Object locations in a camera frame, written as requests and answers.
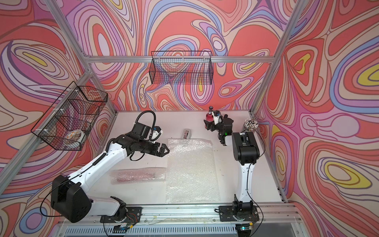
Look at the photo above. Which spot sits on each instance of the bubble wrap sheet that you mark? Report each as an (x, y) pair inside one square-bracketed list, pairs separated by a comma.
[(191, 172), (158, 170)]

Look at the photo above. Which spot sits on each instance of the metal cup of pencils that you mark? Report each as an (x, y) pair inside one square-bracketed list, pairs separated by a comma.
[(250, 125)]

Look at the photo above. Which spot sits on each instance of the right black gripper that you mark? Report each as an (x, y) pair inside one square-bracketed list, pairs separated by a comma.
[(211, 124)]

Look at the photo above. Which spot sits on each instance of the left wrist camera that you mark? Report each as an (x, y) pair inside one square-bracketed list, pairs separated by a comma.
[(156, 133)]

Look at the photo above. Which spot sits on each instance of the black wire basket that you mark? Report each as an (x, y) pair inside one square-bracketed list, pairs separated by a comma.
[(76, 108), (175, 67)]

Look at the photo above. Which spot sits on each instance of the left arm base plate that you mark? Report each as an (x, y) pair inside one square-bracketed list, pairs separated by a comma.
[(129, 215)]

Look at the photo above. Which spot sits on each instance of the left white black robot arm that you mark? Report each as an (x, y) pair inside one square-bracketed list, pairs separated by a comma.
[(69, 194)]

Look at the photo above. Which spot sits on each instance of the aluminium front rail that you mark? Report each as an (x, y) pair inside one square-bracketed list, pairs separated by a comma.
[(194, 220)]

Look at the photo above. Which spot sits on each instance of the left black wire basket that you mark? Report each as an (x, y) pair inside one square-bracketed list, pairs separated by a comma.
[(76, 108)]

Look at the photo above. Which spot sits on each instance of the back black wire basket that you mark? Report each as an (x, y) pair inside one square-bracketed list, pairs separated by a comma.
[(175, 67)]

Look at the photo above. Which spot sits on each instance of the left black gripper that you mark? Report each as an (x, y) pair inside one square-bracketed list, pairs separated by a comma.
[(155, 151)]

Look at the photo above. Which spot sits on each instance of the grey tape dispenser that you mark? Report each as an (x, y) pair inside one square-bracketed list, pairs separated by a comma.
[(186, 134)]

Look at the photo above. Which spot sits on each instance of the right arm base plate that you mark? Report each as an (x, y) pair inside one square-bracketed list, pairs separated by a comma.
[(227, 213)]

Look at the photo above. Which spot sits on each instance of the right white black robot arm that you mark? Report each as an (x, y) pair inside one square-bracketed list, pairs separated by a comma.
[(246, 152)]

